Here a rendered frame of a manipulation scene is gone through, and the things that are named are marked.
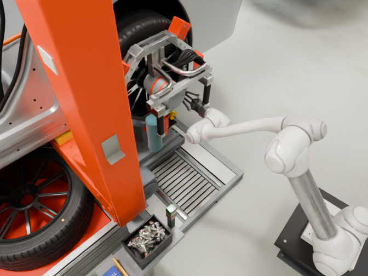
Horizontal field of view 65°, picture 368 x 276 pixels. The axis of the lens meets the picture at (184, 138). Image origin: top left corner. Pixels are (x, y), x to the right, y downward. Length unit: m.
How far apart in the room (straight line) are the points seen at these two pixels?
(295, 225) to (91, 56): 1.50
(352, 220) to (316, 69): 2.15
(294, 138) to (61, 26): 0.94
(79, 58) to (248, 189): 1.76
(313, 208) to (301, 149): 0.30
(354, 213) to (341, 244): 0.19
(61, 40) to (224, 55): 2.79
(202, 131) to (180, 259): 0.86
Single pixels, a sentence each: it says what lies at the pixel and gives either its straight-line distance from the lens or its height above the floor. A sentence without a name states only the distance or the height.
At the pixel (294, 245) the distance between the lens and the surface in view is 1.83.
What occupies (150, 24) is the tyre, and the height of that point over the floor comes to 1.16.
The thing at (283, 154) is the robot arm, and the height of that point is 0.99.
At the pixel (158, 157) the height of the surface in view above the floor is 0.16.
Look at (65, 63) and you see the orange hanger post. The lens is 0.73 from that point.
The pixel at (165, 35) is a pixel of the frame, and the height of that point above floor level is 1.12.
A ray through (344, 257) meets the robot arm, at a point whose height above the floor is 0.58.
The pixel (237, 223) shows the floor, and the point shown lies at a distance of 2.11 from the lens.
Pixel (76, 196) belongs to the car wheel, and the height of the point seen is 0.51.
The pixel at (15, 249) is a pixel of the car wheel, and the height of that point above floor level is 0.50.
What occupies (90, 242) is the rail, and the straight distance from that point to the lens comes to 1.67.
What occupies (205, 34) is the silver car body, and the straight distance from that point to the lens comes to 1.97.
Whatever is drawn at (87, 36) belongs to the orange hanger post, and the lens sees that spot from 0.73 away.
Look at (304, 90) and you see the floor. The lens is 3.16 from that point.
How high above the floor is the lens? 1.91
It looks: 51 degrees down
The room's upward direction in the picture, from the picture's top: 3 degrees clockwise
